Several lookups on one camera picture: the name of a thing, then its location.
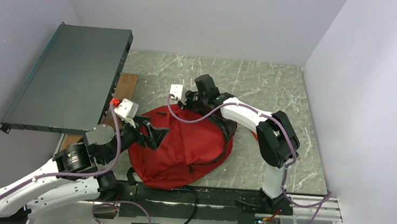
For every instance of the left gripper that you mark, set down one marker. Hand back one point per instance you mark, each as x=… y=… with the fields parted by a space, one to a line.
x=155 y=133

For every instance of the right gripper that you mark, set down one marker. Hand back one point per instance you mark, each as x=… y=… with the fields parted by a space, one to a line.
x=184 y=102

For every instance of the red backpack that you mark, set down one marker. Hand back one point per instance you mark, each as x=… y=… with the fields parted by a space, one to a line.
x=189 y=151

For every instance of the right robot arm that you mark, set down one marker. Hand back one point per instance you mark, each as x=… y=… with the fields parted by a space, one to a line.
x=278 y=142

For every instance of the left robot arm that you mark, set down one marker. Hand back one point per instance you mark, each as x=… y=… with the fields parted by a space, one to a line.
x=83 y=170

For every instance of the wooden board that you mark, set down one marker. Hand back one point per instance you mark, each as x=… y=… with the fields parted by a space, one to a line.
x=124 y=89

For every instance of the dark grey rack server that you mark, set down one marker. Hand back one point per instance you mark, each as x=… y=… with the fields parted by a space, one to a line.
x=69 y=88

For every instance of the orange handled adjustable wrench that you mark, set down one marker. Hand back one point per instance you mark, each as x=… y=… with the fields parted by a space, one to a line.
x=255 y=135

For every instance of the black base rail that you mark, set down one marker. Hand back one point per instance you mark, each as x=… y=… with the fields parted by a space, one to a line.
x=242 y=206

